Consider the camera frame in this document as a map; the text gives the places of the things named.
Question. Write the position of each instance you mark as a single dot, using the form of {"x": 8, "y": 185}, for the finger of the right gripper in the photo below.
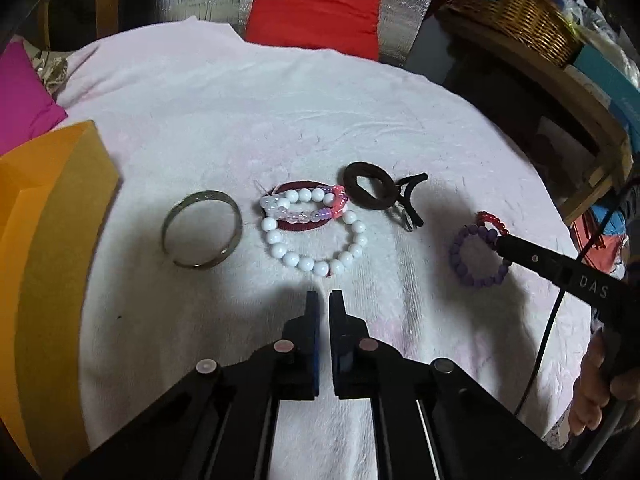
{"x": 543, "y": 261}

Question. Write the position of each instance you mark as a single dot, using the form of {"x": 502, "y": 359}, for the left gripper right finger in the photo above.
{"x": 361, "y": 365}

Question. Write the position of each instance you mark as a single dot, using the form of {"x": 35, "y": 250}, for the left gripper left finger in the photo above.
{"x": 288, "y": 368}

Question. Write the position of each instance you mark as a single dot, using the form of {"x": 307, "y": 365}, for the black hair clip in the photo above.
{"x": 403, "y": 210}

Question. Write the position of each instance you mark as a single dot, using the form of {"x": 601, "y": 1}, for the black hair scrunchie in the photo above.
{"x": 369, "y": 186}

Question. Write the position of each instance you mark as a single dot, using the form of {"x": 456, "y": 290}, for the dark red bangle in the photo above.
{"x": 311, "y": 224}

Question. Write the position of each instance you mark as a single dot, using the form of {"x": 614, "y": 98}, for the silver metal bangle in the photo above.
{"x": 202, "y": 230}

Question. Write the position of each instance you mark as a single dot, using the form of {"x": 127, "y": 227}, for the person's right hand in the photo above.
{"x": 591, "y": 394}

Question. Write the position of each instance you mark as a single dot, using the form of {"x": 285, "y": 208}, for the teal box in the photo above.
{"x": 623, "y": 96}

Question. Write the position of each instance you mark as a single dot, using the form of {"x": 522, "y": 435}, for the wooden side table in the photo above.
{"x": 515, "y": 88}

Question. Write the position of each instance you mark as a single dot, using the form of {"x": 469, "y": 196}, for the pink white blanket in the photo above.
{"x": 189, "y": 106}

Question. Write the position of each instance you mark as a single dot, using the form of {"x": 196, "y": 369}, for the wicker basket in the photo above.
{"x": 536, "y": 23}

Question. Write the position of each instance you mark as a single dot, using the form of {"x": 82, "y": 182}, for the orange cardboard tray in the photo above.
{"x": 56, "y": 192}

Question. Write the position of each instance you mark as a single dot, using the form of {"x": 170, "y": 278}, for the red cushion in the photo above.
{"x": 346, "y": 26}

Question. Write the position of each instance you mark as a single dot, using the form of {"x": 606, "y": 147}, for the magenta cushion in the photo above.
{"x": 27, "y": 109}

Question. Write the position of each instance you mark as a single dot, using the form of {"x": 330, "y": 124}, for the patterned cloth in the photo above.
{"x": 50, "y": 66}

